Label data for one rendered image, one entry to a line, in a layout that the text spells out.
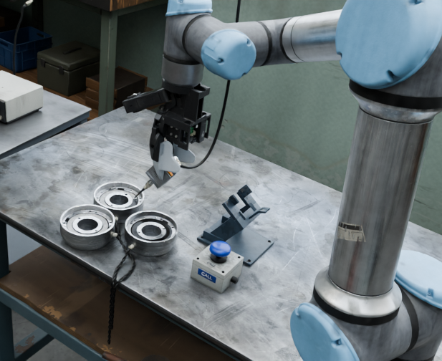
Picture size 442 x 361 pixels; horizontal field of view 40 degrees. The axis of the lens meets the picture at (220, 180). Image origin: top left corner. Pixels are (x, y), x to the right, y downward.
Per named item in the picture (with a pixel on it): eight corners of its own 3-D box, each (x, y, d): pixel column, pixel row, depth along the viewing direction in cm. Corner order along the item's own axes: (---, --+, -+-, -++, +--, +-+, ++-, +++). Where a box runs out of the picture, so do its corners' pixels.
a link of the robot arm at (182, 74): (154, 56, 107) (181, 45, 113) (152, 79, 109) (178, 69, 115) (189, 69, 104) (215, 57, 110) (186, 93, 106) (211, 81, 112)
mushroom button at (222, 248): (202, 266, 114) (205, 246, 112) (214, 256, 117) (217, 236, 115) (220, 276, 113) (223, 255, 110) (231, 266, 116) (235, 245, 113)
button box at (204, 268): (189, 277, 115) (192, 257, 112) (210, 259, 120) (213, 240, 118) (226, 297, 112) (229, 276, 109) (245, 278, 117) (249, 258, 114)
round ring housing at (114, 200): (96, 195, 134) (97, 179, 132) (144, 199, 135) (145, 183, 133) (89, 223, 125) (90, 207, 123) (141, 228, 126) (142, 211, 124)
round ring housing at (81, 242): (51, 246, 117) (51, 228, 115) (72, 215, 126) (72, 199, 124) (103, 258, 116) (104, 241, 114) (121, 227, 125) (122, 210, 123)
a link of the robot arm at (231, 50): (279, 32, 97) (240, 11, 104) (221, 38, 91) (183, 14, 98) (271, 79, 101) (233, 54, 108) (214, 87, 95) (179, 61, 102)
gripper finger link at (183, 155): (188, 183, 121) (190, 144, 116) (165, 172, 124) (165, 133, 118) (197, 175, 123) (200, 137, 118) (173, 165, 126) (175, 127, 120)
